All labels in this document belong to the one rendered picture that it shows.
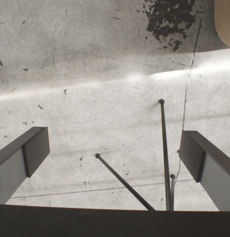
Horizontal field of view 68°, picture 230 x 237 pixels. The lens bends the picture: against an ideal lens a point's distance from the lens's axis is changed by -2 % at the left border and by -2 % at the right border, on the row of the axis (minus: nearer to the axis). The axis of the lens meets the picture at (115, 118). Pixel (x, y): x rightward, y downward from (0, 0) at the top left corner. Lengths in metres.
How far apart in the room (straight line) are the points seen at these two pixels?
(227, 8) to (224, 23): 0.06
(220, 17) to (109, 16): 0.55
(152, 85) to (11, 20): 0.91
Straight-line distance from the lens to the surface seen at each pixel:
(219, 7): 0.96
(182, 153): 0.16
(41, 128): 0.16
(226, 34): 0.94
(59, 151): 1.28
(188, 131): 0.16
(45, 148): 0.17
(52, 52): 1.15
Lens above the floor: 1.08
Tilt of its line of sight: 73 degrees down
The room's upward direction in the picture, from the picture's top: 176 degrees counter-clockwise
